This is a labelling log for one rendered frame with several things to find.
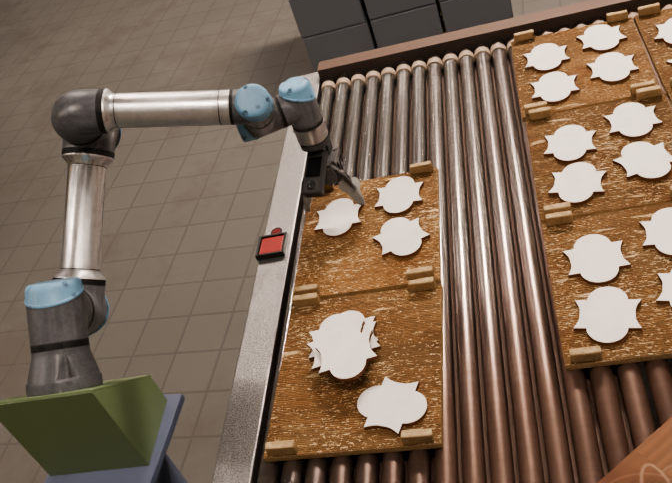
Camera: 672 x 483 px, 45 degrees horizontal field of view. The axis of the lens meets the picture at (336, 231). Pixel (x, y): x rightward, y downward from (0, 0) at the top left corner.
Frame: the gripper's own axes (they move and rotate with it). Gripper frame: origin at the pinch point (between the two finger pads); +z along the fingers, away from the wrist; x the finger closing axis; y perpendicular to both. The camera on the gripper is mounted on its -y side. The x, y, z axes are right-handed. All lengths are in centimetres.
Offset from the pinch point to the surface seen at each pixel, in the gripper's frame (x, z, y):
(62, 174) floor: 233, 85, 178
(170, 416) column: 32, 13, -53
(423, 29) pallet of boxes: 22, 59, 229
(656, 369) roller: -71, 9, -47
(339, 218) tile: -0.1, 2.7, 0.2
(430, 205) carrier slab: -22.9, 3.9, 3.3
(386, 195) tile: -11.3, 2.4, 7.4
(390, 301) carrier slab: -17.5, 5.7, -28.1
